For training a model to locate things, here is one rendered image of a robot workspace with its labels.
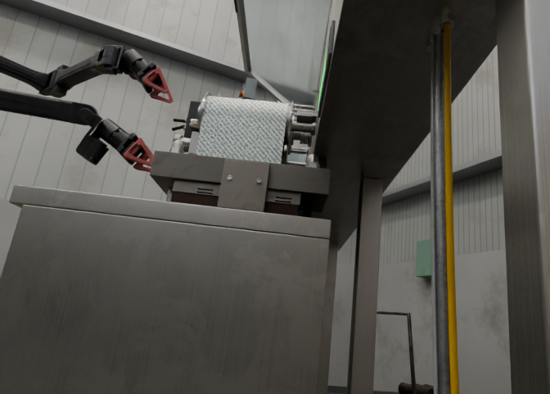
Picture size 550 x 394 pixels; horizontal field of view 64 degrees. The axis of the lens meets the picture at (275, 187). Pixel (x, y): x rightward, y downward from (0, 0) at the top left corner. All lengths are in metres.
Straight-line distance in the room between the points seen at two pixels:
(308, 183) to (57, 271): 0.54
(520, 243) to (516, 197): 0.04
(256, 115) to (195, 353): 0.67
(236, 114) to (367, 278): 0.59
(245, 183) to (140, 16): 5.40
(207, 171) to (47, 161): 4.45
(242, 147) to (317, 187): 0.32
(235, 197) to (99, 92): 4.81
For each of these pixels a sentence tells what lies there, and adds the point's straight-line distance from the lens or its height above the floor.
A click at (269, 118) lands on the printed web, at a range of 1.25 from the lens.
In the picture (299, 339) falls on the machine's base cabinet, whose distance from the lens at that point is 0.86.
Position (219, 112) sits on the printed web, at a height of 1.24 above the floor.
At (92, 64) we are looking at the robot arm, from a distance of 1.58.
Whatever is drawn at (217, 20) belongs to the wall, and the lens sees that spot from 6.52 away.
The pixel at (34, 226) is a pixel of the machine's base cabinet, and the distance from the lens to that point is 1.01.
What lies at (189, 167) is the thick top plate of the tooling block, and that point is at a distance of 1.00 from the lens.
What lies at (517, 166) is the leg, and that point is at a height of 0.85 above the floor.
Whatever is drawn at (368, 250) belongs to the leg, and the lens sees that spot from 1.29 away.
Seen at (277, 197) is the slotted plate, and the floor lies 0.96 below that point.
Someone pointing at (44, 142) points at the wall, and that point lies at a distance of 5.45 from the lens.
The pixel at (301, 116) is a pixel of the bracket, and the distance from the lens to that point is 1.30.
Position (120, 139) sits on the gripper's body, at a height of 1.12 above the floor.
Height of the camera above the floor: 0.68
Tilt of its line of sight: 18 degrees up
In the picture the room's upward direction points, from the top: 7 degrees clockwise
